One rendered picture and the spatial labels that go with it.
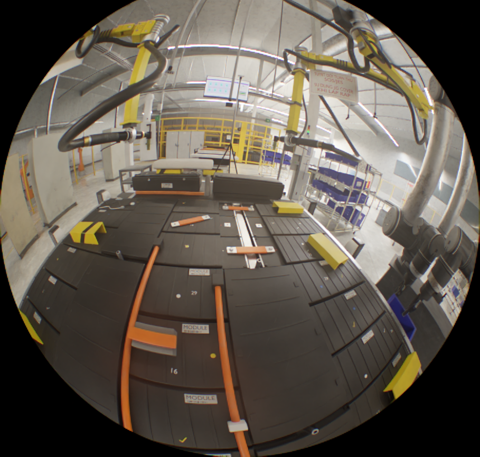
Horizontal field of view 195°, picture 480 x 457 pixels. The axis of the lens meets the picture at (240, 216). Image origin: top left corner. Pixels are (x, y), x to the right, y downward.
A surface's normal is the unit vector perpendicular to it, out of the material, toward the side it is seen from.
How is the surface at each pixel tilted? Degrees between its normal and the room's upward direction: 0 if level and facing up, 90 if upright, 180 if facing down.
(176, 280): 0
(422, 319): 90
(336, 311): 0
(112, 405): 0
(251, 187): 90
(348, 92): 90
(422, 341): 90
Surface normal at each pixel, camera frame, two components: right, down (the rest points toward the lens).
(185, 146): 0.15, 0.50
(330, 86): -0.53, 0.35
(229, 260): 0.13, -0.87
